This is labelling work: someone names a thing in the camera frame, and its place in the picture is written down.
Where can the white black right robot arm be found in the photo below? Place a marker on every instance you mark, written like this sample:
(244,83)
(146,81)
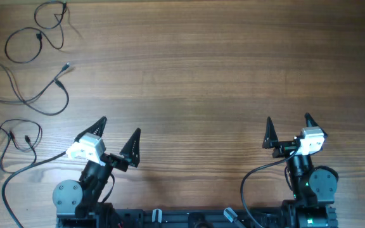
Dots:
(313,187)

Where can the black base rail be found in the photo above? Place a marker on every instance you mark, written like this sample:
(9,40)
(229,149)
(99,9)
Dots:
(201,218)

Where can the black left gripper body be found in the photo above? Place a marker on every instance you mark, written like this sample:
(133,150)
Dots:
(120,163)

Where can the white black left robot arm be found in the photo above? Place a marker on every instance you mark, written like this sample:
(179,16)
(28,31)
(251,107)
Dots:
(77,202)

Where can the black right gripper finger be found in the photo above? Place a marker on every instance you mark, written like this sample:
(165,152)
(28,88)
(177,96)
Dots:
(310,122)
(270,138)

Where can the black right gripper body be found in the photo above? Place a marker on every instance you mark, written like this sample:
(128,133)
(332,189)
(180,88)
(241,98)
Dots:
(284,149)

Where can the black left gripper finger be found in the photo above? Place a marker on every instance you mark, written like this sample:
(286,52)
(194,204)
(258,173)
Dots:
(96,129)
(130,151)

